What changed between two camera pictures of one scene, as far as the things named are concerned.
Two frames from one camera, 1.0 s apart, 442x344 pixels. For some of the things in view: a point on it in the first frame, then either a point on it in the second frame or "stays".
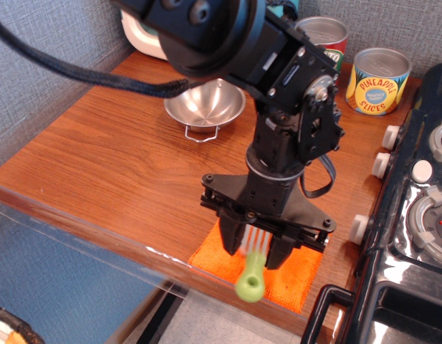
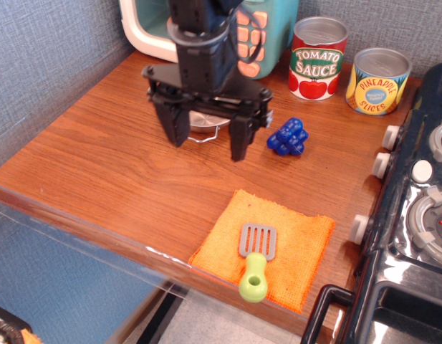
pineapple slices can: x=377 y=82 stays
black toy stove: x=402 y=289 stays
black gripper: x=268 y=196 → x=206 y=76
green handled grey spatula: x=250 y=287 stays
